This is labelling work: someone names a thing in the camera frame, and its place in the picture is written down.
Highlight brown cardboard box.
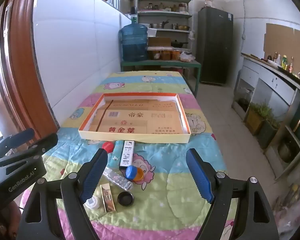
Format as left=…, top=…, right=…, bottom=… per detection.
left=148, top=37, right=172, bottom=47

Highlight black cooking pot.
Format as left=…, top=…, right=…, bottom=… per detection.
left=171, top=40, right=189, bottom=48

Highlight white plastic bag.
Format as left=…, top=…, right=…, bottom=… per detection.
left=180, top=51, right=195, bottom=62

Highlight metal pot under counter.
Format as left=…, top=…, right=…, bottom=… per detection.
left=277, top=141, right=297, bottom=163

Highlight potted green plants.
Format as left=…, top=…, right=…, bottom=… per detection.
left=246, top=102, right=280, bottom=148

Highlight blue bottle cap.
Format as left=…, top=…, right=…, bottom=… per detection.
left=126, top=165, right=138, bottom=180

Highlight cardboard wall backsplash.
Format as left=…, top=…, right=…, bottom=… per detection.
left=264, top=23, right=300, bottom=67

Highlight orange bottle cap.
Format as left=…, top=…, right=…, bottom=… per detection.
left=132, top=167, right=145, bottom=182

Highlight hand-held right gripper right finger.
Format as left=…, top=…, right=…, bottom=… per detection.
left=186, top=148, right=280, bottom=240

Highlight green metal table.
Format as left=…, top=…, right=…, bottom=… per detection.
left=121, top=59, right=202, bottom=98

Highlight crumpled plastic bags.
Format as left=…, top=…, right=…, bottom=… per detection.
left=272, top=182, right=300, bottom=230

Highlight blue water jug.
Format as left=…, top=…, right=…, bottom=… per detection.
left=119, top=15, right=148, bottom=62

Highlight clear plastic blister pack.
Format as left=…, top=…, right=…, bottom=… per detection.
left=102, top=166, right=134, bottom=190

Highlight pale green shelf unit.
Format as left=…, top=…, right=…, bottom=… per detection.
left=137, top=0, right=193, bottom=55

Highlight white bottle cap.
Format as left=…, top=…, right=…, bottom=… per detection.
left=84, top=196, right=100, bottom=209

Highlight dark green refrigerator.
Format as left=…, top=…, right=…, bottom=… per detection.
left=197, top=7, right=234, bottom=85

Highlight shallow orange-rimmed cardboard box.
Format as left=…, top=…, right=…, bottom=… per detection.
left=78, top=93, right=191, bottom=144

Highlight black bottle cap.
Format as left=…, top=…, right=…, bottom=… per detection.
left=117, top=192, right=134, bottom=207

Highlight white cartoon print box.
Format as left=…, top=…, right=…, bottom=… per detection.
left=119, top=140, right=135, bottom=170

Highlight white kitchen counter cabinet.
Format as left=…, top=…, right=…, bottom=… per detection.
left=231, top=52, right=300, bottom=180

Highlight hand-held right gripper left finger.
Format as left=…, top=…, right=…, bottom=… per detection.
left=21, top=148, right=108, bottom=240

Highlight red-brown wooden door frame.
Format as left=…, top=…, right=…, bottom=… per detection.
left=0, top=0, right=60, bottom=140

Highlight gold rectangular box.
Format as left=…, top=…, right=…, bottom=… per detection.
left=100, top=184, right=116, bottom=212

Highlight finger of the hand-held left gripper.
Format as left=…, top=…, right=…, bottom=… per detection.
left=4, top=128, right=36, bottom=147
left=0, top=133, right=59, bottom=167

